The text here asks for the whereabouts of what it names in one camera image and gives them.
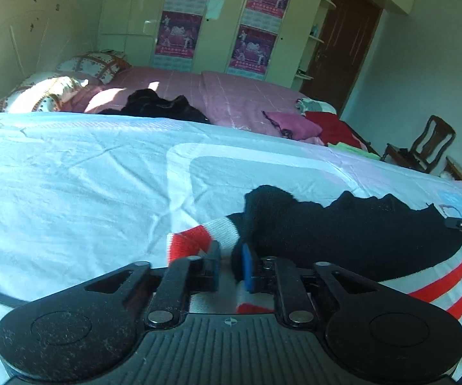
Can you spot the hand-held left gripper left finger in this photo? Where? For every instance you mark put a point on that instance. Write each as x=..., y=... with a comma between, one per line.
x=216, y=264

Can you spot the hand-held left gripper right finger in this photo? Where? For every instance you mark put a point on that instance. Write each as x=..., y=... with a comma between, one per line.
x=248, y=268

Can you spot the striped knit sweater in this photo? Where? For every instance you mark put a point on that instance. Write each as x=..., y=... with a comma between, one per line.
x=355, y=224

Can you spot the dark wooden chair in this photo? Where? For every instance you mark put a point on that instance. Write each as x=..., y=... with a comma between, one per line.
x=431, y=140

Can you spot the light green cloth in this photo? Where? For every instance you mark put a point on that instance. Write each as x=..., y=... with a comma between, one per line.
x=349, y=147

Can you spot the pink cloth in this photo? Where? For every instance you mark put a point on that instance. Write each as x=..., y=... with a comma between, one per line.
x=295, y=124

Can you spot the red cloth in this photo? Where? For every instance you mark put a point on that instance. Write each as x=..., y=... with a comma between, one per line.
x=339, y=128

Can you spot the light blue patterned bed sheet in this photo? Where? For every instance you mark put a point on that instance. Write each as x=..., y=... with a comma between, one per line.
x=74, y=176

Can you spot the pink bed cover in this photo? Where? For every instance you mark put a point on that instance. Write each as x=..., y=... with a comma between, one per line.
x=231, y=96

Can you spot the black cloth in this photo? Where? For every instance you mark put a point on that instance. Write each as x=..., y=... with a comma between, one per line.
x=150, y=104

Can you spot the green striped garment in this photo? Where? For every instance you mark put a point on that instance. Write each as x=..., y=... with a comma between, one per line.
x=313, y=105

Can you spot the brown wooden door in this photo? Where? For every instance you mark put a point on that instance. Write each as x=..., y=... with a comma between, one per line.
x=343, y=48

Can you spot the cream corner shelf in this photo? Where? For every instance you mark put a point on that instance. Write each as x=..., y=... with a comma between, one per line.
x=315, y=36

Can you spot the floral white pillow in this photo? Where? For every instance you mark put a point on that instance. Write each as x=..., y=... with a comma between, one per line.
x=38, y=94

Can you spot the cream wardrobe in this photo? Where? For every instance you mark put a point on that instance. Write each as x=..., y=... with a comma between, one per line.
x=130, y=4

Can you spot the cream round headboard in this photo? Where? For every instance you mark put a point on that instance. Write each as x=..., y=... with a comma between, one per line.
x=22, y=28

